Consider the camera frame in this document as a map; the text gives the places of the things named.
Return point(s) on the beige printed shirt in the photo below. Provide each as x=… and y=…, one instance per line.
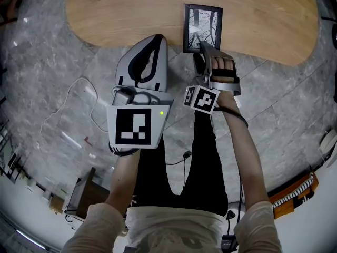
x=171, y=228

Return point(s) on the black metal rack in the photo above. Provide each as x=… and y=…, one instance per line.
x=13, y=165

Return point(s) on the white round chair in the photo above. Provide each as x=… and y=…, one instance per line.
x=327, y=141

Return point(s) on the flat cardboard piece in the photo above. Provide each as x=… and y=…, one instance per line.
x=118, y=14

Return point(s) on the black framed picture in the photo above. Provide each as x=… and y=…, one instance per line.
x=204, y=22

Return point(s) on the black power box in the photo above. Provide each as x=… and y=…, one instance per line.
x=229, y=242

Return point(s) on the person's right hand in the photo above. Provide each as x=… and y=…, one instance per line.
x=223, y=63

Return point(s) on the black trousers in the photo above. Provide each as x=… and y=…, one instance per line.
x=205, y=167

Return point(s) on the person's right forearm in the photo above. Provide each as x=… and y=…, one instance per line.
x=242, y=154

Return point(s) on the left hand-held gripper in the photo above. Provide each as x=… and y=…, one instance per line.
x=134, y=126

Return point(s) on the small wooden side table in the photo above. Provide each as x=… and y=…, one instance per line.
x=89, y=191

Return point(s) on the small brown box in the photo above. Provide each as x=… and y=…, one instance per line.
x=56, y=204

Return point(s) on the person's left forearm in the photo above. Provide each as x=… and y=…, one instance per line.
x=123, y=178

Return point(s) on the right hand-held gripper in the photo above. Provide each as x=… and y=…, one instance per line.
x=202, y=100

